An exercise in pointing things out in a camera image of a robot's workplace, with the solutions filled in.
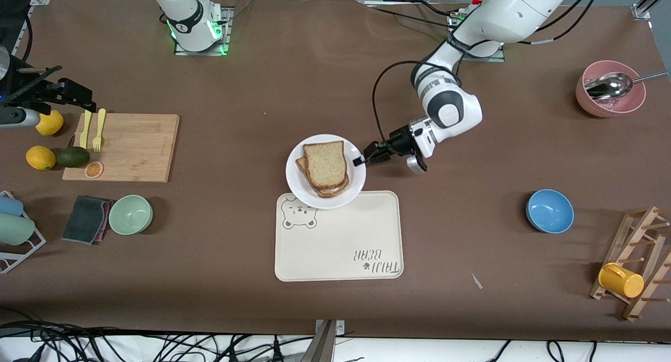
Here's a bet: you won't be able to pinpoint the brown seeded bread slice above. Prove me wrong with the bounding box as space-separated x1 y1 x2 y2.
303 141 348 191

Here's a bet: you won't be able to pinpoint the white round plate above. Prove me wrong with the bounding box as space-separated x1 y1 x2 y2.
286 134 366 210

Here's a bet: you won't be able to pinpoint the yellow lemon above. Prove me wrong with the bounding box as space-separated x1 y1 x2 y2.
36 111 64 136
26 146 56 171

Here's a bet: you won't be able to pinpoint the yellow plastic knife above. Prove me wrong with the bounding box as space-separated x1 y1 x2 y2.
80 106 93 150

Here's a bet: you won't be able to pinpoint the yellow plastic fork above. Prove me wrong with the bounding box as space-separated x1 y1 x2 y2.
92 108 106 153

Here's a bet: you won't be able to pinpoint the dark green avocado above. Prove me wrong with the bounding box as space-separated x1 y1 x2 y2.
56 147 91 169

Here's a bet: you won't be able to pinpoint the wooden cutting board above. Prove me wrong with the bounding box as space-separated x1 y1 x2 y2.
62 114 180 183

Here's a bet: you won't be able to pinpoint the cream bear print tray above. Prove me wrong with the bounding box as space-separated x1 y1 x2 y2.
275 191 404 282

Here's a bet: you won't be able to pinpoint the light blue cup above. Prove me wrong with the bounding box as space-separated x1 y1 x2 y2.
0 195 24 217

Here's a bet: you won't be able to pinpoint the dark grey folded cloth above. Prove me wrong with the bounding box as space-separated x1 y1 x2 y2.
61 195 115 246

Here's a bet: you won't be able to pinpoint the pale green cup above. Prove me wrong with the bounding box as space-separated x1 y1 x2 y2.
0 213 36 246

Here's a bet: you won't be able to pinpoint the pale green bowl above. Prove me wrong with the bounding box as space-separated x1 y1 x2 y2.
109 195 154 235

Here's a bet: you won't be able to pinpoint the blue bowl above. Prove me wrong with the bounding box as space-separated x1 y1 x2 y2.
526 189 575 234

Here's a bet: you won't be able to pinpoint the shiny metal spoon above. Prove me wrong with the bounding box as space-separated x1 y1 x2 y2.
585 71 669 101

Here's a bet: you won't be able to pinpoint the pink bowl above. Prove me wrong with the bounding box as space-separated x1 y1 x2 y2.
576 60 646 118

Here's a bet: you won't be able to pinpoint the wooden peg rack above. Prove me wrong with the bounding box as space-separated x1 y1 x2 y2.
589 206 671 321

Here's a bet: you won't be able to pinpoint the yellow plastic cup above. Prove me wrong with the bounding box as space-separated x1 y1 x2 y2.
598 262 645 299

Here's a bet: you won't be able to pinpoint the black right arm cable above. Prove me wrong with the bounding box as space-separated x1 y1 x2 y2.
20 14 33 64

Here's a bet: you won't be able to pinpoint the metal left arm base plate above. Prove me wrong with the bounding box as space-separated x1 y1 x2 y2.
461 50 506 63

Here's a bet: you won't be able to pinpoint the black cable on table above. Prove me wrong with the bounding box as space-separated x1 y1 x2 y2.
367 1 451 28

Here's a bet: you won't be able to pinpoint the white wire rack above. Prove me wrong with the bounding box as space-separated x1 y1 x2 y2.
0 191 47 275

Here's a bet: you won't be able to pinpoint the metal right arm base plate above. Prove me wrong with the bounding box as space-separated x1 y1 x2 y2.
174 6 232 56

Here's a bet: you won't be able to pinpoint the metal table edge bracket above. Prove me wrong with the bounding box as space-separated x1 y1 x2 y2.
309 319 345 362

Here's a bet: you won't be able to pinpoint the tangled black floor cables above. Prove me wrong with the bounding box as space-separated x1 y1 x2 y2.
0 320 315 362

